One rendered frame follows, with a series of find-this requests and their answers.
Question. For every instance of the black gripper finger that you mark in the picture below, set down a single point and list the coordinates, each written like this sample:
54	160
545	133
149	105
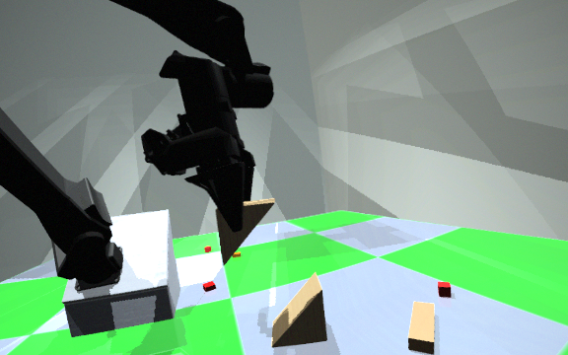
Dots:
225	186
248	183

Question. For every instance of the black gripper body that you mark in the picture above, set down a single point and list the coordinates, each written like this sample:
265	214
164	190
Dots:
215	142

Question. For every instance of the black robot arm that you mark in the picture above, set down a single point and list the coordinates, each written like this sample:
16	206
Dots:
74	214

